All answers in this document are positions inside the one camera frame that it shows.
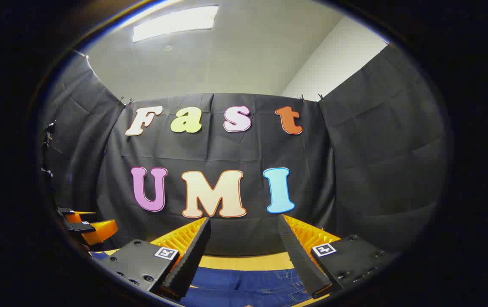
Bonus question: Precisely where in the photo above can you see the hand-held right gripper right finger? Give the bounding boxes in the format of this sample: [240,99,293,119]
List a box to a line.
[277,214,400,299]

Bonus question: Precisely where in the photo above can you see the ceiling light panel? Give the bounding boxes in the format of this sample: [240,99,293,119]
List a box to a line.
[132,5,220,43]

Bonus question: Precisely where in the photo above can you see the black backdrop cloth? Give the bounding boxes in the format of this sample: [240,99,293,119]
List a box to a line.
[39,43,454,257]

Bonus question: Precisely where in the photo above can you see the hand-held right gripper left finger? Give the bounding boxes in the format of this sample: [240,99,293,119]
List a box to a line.
[93,217,212,300]

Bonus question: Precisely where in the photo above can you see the blue jeans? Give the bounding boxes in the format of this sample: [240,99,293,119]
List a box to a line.
[90,252,313,307]

